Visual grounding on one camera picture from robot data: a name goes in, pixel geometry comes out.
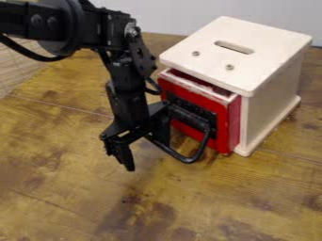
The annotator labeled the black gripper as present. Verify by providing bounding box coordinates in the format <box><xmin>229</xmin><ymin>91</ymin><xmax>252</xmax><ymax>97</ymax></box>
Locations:
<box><xmin>98</xmin><ymin>90</ymin><xmax>170</xmax><ymax>171</ymax></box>

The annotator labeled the black cable loop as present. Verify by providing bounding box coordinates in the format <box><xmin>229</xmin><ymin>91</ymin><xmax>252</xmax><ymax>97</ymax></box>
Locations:
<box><xmin>142</xmin><ymin>76</ymin><xmax>162</xmax><ymax>96</ymax></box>

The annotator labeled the red drawer with black handle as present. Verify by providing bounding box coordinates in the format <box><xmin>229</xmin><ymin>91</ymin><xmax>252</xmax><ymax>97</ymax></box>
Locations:
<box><xmin>145</xmin><ymin>69</ymin><xmax>241</xmax><ymax>164</ymax></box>

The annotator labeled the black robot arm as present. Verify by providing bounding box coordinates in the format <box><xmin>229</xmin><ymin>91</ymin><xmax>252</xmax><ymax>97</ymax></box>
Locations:
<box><xmin>0</xmin><ymin>0</ymin><xmax>165</xmax><ymax>171</ymax></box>

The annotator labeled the white wooden drawer box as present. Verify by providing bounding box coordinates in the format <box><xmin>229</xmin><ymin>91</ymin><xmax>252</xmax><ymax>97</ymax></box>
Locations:
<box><xmin>160</xmin><ymin>16</ymin><xmax>311</xmax><ymax>156</ymax></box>

